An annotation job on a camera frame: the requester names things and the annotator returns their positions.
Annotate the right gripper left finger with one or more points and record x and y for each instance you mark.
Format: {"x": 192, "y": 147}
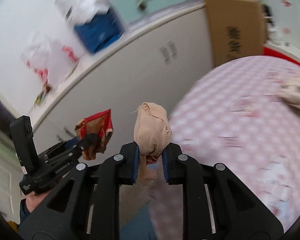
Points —
{"x": 120, "y": 169}

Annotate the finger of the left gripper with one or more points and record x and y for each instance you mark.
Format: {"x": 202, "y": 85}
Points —
{"x": 89, "y": 140}

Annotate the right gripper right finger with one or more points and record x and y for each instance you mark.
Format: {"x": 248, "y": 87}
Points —
{"x": 181, "y": 169}

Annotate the red brown snack wrapper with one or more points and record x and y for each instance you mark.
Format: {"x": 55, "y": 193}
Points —
{"x": 99, "y": 129}

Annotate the beige stocking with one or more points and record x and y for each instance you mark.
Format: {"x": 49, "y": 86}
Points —
{"x": 152, "y": 134}

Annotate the person left hand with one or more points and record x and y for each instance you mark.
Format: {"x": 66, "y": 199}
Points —
{"x": 32, "y": 200}

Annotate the blue jeans leg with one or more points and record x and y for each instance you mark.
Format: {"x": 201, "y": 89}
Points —
{"x": 140, "y": 227}

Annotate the small toy on cabinet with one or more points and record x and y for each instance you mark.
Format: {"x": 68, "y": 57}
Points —
{"x": 42, "y": 95}

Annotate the pink checkered tablecloth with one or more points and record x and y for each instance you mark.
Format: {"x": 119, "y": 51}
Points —
{"x": 233, "y": 115}

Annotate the white red plastic bag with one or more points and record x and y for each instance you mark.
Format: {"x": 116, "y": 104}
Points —
{"x": 50, "y": 59}

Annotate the white long cabinet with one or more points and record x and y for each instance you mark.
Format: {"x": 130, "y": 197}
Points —
{"x": 158, "y": 63}

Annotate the blue bag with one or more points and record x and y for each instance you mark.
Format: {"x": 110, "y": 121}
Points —
{"x": 100, "y": 32}

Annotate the beige patterned cloth pile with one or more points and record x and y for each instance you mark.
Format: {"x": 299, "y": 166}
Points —
{"x": 289, "y": 91}

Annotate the red storage box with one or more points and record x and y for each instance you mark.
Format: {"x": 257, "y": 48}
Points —
{"x": 274, "y": 53}

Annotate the brown cardboard box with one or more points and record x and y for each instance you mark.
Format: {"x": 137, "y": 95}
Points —
{"x": 237, "y": 29}

